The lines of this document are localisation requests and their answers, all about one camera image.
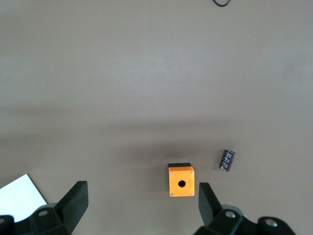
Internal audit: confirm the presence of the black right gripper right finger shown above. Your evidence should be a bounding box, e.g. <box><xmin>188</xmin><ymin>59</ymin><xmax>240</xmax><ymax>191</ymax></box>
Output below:
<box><xmin>195</xmin><ymin>182</ymin><xmax>245</xmax><ymax>235</ymax></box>

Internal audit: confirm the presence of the orange box with hole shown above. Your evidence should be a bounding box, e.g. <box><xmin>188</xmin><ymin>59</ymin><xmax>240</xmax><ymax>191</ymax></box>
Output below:
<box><xmin>168</xmin><ymin>163</ymin><xmax>196</xmax><ymax>197</ymax></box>

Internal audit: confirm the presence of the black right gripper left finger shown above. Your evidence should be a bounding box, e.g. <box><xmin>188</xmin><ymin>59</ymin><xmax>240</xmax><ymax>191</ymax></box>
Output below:
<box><xmin>29</xmin><ymin>180</ymin><xmax>89</xmax><ymax>235</ymax></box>

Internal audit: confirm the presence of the black looped cable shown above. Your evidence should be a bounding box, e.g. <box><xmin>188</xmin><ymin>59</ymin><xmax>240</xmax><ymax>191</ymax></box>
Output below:
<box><xmin>212</xmin><ymin>0</ymin><xmax>231</xmax><ymax>8</ymax></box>

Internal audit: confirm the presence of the white drawer cabinet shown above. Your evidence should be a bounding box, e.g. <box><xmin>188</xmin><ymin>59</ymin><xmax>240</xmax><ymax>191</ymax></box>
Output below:
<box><xmin>0</xmin><ymin>173</ymin><xmax>47</xmax><ymax>222</ymax></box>

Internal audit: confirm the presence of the black cylindrical capacitor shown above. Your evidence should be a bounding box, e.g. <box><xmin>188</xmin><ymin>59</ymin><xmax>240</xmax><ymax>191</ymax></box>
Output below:
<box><xmin>219</xmin><ymin>149</ymin><xmax>236</xmax><ymax>172</ymax></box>

